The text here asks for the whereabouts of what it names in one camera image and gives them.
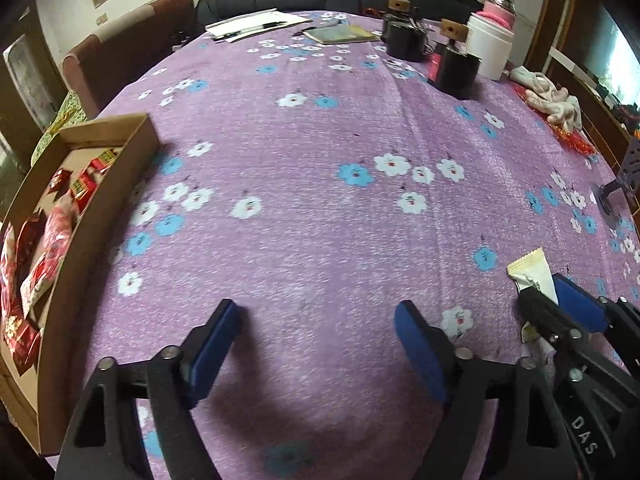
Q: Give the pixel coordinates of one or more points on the brown upholstered chair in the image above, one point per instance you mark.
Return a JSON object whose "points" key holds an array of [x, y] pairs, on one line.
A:
{"points": [[115, 55]]}

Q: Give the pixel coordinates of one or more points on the wooden glass door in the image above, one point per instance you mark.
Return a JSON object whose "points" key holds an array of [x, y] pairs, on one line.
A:
{"points": [[25, 90]]}

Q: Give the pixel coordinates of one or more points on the long pink snack packet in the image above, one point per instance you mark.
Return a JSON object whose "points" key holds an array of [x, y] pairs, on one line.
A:
{"points": [[57, 230]]}

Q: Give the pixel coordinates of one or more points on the black pen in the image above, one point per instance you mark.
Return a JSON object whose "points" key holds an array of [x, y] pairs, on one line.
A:
{"points": [[305, 31], [260, 26]]}

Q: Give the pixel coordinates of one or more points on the window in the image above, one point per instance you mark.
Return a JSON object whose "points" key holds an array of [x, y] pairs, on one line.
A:
{"points": [[620, 55]]}

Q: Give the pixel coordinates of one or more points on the white paper stack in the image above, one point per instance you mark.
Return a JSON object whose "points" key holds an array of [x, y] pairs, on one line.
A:
{"points": [[250, 19]]}

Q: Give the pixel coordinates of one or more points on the red foil bag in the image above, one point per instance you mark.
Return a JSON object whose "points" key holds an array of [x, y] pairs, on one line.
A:
{"points": [[575, 140]]}

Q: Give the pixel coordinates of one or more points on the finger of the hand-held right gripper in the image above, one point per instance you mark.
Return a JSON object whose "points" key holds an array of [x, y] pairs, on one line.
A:
{"points": [[550, 315], [580, 302]]}

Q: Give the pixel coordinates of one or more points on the large dark red snack packet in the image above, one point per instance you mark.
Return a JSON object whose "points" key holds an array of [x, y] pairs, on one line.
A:
{"points": [[25, 245]]}

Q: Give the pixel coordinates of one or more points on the cream snack packet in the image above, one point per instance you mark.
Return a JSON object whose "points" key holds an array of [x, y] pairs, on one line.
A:
{"points": [[532, 272]]}

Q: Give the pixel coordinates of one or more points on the white work gloves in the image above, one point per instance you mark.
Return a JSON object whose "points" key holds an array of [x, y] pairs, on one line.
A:
{"points": [[550, 97]]}

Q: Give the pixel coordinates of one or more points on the wall switch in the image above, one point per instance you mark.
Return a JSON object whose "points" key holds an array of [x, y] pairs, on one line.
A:
{"points": [[101, 18]]}

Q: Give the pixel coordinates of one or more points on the shallow cardboard box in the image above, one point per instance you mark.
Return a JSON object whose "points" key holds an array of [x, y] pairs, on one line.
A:
{"points": [[135, 135]]}

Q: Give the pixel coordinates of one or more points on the small red cartoon snack packet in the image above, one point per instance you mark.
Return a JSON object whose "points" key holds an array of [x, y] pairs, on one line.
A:
{"points": [[57, 180]]}

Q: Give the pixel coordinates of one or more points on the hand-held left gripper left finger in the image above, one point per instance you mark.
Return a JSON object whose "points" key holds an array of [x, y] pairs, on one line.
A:
{"points": [[212, 345]]}

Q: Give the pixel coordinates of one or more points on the olive notebook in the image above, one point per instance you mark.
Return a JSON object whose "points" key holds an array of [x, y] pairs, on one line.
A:
{"points": [[340, 34]]}

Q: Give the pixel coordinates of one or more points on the green patterned cloth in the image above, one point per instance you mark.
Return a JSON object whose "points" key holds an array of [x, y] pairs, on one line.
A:
{"points": [[55, 125]]}

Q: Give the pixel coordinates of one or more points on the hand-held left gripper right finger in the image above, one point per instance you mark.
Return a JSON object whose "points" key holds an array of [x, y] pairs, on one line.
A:
{"points": [[420, 345]]}

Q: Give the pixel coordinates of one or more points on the white plastic jar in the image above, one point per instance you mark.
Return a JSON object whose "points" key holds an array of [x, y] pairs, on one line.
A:
{"points": [[487, 47]]}

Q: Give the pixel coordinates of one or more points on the pink thermos bottle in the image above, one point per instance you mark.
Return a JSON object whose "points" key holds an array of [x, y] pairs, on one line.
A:
{"points": [[500, 10]]}

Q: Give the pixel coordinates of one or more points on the grey phone stand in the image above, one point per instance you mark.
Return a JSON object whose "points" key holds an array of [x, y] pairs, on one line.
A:
{"points": [[627, 170]]}

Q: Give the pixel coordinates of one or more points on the wooden sideboard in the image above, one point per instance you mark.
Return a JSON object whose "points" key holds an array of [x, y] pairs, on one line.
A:
{"points": [[595, 105]]}

